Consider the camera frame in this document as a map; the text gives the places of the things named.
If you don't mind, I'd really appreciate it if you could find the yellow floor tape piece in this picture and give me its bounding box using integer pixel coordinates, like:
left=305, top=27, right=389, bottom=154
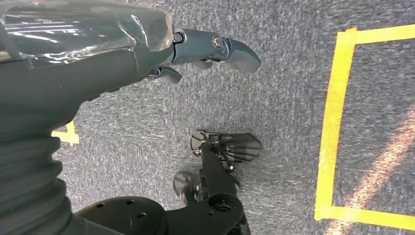
left=51, top=121, right=80, bottom=146

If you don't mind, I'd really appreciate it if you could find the left robot arm sleeve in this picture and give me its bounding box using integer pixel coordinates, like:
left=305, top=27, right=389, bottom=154
left=0, top=129, right=124, bottom=235

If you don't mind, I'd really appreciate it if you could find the yellow floor tape square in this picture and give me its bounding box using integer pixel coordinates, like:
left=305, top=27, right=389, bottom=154
left=314, top=23, right=415, bottom=232

